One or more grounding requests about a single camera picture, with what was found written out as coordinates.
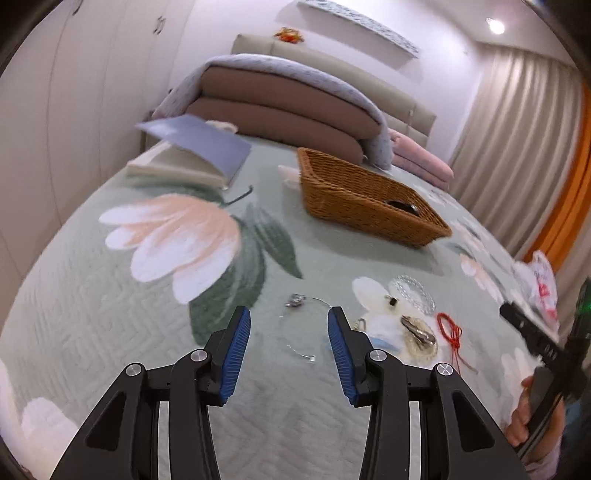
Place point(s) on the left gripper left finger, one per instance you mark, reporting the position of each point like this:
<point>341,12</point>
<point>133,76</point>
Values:
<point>119,438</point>

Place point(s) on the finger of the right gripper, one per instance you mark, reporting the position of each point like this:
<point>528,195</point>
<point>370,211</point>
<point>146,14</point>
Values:
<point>537,341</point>

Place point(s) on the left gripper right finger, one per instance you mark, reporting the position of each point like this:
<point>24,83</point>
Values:
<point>459,438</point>

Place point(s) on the silver hair clip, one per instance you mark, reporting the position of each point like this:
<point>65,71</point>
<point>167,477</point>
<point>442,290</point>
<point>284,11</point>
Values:
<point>422,337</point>

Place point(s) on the light blue hair clip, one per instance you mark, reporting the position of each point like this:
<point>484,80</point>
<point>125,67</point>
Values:
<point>384,344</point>

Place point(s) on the black smart watch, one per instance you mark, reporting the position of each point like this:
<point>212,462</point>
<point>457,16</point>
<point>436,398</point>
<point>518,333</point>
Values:
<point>406,207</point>

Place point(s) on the right hand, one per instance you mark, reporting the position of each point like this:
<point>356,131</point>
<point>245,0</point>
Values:
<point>517,431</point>

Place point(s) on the white plastic bag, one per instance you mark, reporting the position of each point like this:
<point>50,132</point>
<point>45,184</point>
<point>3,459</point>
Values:
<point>538,285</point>

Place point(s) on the floral green bedspread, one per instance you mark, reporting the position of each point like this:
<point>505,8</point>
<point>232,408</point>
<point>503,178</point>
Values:
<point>144,272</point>

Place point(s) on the beige curtain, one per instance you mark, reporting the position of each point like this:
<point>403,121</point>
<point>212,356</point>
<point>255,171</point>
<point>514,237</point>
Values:
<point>518,145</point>

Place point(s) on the pink folded blanket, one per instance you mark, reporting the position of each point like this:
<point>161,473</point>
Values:
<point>415,159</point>

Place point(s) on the beige bed headboard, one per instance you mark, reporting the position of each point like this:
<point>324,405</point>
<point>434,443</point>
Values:
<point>403,113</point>

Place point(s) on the brown wicker basket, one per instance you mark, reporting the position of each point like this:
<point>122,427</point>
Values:
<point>341,192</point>

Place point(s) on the white book under notebook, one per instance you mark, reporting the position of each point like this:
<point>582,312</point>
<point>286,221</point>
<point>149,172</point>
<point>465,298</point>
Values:
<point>166,161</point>

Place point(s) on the lower brown pillow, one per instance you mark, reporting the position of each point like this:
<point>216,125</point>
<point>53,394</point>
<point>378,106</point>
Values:
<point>279,126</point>

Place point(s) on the brown pillow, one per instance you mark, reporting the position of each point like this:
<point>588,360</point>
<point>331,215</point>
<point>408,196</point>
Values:
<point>279,126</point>
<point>290,96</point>

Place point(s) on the blue notebook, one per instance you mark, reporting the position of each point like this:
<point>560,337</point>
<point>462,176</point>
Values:
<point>226,151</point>

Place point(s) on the upper brown pillow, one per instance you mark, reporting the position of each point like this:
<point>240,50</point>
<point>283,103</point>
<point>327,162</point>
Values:
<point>290,96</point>

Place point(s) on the white wardrobe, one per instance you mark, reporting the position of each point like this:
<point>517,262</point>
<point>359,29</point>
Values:
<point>76,79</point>

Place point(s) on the orange plush toy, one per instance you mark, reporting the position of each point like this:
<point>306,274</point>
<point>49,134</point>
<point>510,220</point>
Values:
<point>289,35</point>

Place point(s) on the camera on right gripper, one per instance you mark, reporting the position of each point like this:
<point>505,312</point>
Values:
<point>581,327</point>

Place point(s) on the white wall art panel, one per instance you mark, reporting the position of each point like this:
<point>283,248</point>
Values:
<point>366,23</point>

